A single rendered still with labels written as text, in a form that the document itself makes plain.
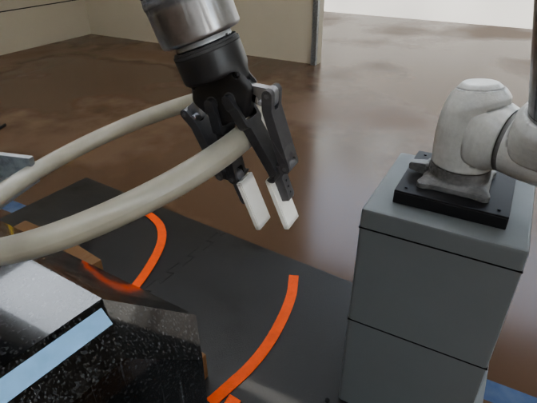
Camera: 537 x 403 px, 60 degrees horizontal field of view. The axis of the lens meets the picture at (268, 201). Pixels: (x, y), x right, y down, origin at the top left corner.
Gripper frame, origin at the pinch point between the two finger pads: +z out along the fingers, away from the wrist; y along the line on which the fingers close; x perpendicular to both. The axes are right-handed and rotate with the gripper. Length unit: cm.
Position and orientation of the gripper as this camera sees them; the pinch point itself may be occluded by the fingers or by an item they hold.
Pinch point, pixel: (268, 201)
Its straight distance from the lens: 57.7
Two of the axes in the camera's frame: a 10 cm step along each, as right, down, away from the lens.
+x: -4.6, 5.3, -7.1
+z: 3.4, 8.5, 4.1
